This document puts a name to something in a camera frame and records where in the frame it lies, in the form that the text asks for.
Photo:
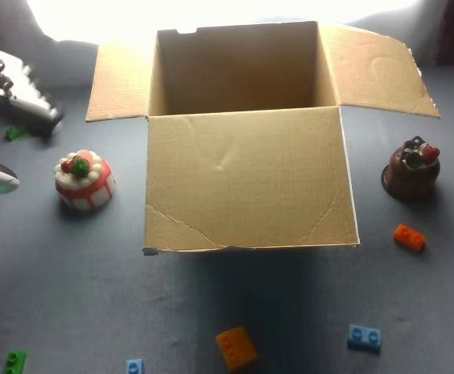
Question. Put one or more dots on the pink strawberry toy cake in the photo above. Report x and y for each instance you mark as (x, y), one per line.
(86, 187)

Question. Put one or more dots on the small orange toy block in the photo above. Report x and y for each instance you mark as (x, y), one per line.
(409, 237)

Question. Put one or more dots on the grey table cloth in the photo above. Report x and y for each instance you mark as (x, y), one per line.
(74, 280)

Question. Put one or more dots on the chocolate toy cake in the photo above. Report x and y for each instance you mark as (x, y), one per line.
(409, 179)

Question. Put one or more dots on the brown cardboard box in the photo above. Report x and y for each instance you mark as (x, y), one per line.
(250, 175)

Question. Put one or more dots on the light blue toy block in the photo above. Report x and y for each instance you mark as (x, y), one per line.
(364, 338)

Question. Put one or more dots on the small blue toy block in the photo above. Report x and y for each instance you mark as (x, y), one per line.
(135, 367)

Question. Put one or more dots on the green toy block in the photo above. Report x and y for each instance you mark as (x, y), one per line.
(15, 133)
(15, 363)

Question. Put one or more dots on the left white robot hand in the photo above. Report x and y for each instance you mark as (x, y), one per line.
(20, 93)

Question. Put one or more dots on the large yellow-orange toy block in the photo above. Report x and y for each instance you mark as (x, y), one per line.
(236, 348)

